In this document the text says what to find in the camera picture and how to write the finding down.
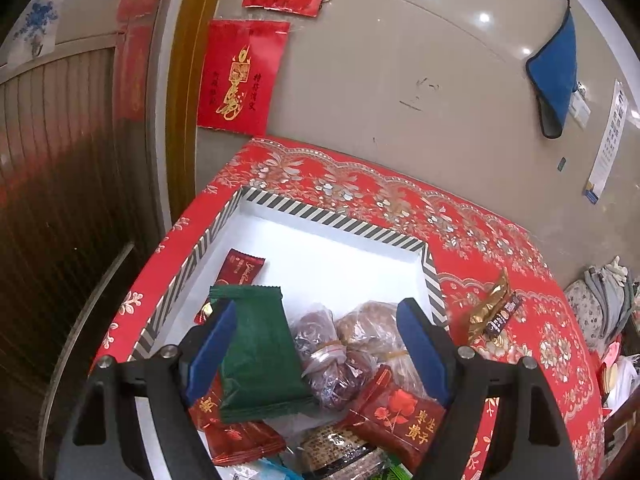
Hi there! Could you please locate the dark brown chocolate bar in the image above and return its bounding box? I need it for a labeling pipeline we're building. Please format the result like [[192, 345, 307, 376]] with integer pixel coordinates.
[[483, 292, 523, 339]]

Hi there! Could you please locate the dark red gold packet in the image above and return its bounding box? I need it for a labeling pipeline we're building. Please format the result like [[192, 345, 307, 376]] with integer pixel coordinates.
[[189, 375, 286, 467]]

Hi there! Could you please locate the red snack packet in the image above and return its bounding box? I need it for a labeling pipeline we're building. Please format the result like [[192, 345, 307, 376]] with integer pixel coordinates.
[[338, 365, 446, 474]]

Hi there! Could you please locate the gold foil snack bar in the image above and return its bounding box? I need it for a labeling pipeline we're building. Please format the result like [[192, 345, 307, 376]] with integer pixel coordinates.
[[468, 269, 511, 342]]

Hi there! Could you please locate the green black snack packet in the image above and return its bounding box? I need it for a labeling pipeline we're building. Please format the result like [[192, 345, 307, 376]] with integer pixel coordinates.
[[378, 464, 412, 480]]

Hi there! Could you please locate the white snack packet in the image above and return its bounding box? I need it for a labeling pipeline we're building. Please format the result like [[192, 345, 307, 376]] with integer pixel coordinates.
[[226, 463, 262, 480]]

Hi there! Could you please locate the dark green snack packet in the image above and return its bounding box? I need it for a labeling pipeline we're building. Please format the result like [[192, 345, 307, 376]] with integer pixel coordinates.
[[209, 285, 318, 424]]

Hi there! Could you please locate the brown patterned snack packet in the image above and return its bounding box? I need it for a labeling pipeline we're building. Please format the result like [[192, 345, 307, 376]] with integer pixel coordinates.
[[298, 426, 387, 480]]

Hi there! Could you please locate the clear bag of dates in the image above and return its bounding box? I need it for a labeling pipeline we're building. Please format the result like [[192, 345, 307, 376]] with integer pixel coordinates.
[[308, 349, 378, 411], [290, 306, 346, 377]]

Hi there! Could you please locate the small red packet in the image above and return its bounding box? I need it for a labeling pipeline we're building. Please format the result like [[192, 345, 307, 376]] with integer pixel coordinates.
[[193, 248, 266, 325]]

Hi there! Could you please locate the light green candy packet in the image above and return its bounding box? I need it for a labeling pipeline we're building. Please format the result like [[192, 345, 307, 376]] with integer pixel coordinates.
[[257, 458, 303, 480]]

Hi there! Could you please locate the red floral tablecloth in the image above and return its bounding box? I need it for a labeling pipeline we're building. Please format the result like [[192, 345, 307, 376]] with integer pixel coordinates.
[[100, 138, 604, 479]]

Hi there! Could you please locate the brown nuts clear bag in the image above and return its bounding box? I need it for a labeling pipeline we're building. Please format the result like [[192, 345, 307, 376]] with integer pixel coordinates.
[[335, 301, 428, 399]]

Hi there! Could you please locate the pile of clothes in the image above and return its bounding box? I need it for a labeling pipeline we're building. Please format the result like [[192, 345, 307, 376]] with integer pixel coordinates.
[[564, 256, 639, 356]]

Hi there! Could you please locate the striped white gift box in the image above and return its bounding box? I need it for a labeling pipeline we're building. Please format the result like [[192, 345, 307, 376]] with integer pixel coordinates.
[[127, 186, 448, 360]]

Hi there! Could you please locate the wooden door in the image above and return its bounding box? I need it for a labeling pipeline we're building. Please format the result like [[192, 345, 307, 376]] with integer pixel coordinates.
[[1, 48, 158, 479]]

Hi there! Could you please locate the blue flower picture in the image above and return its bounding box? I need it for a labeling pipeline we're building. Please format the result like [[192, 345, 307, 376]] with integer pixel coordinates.
[[1, 0, 64, 68]]

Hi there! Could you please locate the white wall switch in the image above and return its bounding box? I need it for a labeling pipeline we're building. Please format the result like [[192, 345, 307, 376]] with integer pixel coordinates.
[[570, 86, 591, 130]]

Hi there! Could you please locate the blue cloth on wall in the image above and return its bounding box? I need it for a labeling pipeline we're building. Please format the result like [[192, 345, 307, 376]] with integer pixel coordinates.
[[525, 0, 577, 140]]

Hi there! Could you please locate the red wall decoration lower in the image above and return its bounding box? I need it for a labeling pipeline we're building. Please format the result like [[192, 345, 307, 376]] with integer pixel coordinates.
[[198, 20, 290, 136]]

